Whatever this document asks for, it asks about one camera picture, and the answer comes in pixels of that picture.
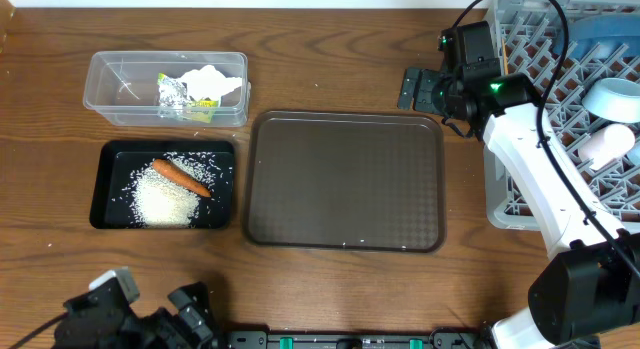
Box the white pink cup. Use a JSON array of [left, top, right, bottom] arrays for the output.
[[578, 124, 635, 171]]

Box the light blue bowl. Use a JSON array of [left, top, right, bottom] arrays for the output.
[[582, 78, 639, 124]]

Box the dark blue plate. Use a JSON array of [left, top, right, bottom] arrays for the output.
[[568, 14, 639, 60]]

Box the white paper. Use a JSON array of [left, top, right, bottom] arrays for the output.
[[178, 65, 243, 101]]

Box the light blue cup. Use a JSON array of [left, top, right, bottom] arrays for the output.
[[626, 142, 640, 166]]

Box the green foil snack wrapper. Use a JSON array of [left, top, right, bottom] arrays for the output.
[[157, 73, 219, 123]]

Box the orange carrot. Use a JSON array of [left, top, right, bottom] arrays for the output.
[[151, 159, 211, 198]]

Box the pile of white rice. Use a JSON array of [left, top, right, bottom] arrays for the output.
[[104, 152, 235, 229]]

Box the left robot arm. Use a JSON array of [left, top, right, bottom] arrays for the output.
[[54, 282, 228, 349]]

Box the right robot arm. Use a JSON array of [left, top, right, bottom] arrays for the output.
[[398, 67, 639, 348]]

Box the grey dishwasher rack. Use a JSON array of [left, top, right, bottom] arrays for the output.
[[484, 0, 639, 232]]

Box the dark brown serving tray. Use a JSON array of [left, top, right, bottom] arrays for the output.
[[242, 111, 447, 254]]

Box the black plastic bin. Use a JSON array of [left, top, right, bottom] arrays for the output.
[[89, 140, 236, 230]]

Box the clear plastic bin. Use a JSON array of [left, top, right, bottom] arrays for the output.
[[83, 51, 251, 127]]

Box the right black cable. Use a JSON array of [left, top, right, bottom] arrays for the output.
[[449, 0, 640, 280]]

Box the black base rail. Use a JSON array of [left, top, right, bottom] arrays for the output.
[[227, 330, 493, 349]]

